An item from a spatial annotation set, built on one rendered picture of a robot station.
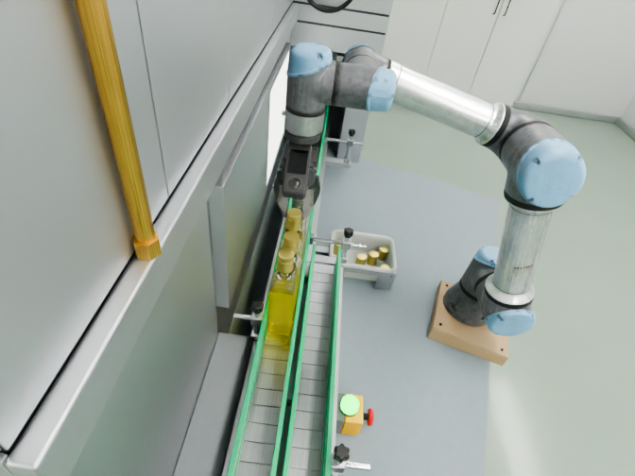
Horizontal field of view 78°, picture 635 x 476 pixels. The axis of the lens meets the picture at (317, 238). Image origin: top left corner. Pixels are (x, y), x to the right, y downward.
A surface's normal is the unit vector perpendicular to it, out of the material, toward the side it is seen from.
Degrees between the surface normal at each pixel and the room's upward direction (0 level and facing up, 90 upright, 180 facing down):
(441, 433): 0
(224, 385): 0
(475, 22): 90
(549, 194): 80
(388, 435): 0
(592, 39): 90
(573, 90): 90
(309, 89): 90
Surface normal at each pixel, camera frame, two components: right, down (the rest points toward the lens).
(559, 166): -0.06, 0.54
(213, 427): 0.11, -0.74
